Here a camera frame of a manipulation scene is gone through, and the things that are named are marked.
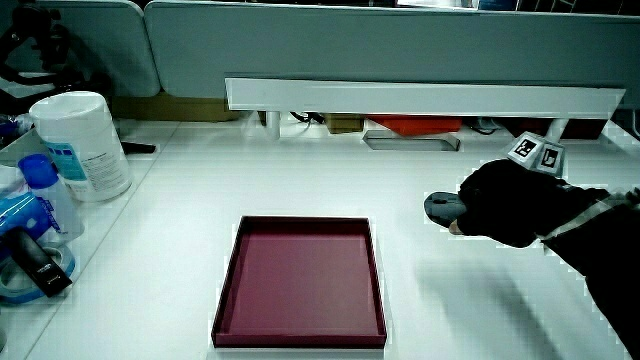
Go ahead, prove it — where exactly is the person's right hand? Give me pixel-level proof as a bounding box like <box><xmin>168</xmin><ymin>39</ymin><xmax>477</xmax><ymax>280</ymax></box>
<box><xmin>448</xmin><ymin>131</ymin><xmax>610</xmax><ymax>249</ymax></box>

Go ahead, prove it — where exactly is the grey computer mouse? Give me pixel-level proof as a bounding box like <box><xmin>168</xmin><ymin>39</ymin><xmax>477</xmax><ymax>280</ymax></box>
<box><xmin>423</xmin><ymin>191</ymin><xmax>469</xmax><ymax>231</ymax></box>

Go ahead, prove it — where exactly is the person's right forearm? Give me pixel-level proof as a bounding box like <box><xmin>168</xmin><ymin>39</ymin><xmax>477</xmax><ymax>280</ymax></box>
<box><xmin>538</xmin><ymin>187</ymin><xmax>640</xmax><ymax>359</ymax></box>

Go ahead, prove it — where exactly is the white desk shelf riser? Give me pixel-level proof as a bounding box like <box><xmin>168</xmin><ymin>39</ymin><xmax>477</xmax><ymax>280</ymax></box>
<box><xmin>224</xmin><ymin>76</ymin><xmax>628</xmax><ymax>145</ymax></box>

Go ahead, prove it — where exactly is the white desk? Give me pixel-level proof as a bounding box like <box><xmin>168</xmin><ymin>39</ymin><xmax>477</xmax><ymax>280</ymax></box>
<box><xmin>0</xmin><ymin>115</ymin><xmax>640</xmax><ymax>360</ymax></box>

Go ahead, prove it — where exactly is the dark red box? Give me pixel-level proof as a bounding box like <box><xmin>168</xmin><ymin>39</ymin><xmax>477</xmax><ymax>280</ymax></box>
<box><xmin>494</xmin><ymin>117</ymin><xmax>609</xmax><ymax>141</ymax></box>

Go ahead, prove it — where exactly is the orange box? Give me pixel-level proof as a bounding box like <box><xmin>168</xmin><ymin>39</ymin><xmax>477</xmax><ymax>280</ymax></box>
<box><xmin>367</xmin><ymin>115</ymin><xmax>464</xmax><ymax>138</ymax></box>

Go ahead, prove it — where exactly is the olive brown box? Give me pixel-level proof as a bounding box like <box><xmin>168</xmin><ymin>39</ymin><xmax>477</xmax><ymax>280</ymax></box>
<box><xmin>323</xmin><ymin>113</ymin><xmax>365</xmax><ymax>135</ymax></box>

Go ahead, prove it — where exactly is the maroon shallow tray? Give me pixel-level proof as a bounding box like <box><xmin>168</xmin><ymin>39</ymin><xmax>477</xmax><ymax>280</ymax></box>
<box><xmin>210</xmin><ymin>215</ymin><xmax>389</xmax><ymax>350</ymax></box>

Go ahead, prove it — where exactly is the wide grey partition panel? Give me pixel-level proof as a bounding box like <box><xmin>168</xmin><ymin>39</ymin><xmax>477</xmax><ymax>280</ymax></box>
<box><xmin>143</xmin><ymin>0</ymin><xmax>640</xmax><ymax>110</ymax></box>

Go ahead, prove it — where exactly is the flat cardboard box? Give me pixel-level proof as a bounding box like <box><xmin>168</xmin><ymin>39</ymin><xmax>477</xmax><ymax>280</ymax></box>
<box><xmin>109</xmin><ymin>92</ymin><xmax>241</xmax><ymax>123</ymax></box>

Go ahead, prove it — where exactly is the white wipes canister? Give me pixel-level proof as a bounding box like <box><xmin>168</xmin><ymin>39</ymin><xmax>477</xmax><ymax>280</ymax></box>
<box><xmin>28</xmin><ymin>90</ymin><xmax>134</xmax><ymax>204</ymax></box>

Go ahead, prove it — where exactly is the narrow grey partition panel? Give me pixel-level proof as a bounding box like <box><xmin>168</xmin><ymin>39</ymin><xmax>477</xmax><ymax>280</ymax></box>
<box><xmin>0</xmin><ymin>0</ymin><xmax>162</xmax><ymax>99</ymax></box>

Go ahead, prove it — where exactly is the blue-capped clear bottle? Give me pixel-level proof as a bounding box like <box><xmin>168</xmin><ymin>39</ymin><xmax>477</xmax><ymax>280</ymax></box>
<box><xmin>17</xmin><ymin>153</ymin><xmax>86</xmax><ymax>247</ymax></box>

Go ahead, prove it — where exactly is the blue and white packet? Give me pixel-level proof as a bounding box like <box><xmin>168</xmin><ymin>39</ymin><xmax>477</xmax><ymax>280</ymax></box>
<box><xmin>0</xmin><ymin>165</ymin><xmax>52</xmax><ymax>251</ymax></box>

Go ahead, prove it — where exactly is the blue tape roll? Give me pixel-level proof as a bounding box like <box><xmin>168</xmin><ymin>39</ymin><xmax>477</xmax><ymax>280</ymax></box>
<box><xmin>0</xmin><ymin>243</ymin><xmax>78</xmax><ymax>306</ymax></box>

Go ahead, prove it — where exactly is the black cable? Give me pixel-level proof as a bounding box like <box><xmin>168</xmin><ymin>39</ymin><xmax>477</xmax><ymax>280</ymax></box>
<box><xmin>288</xmin><ymin>110</ymin><xmax>326</xmax><ymax>126</ymax></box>

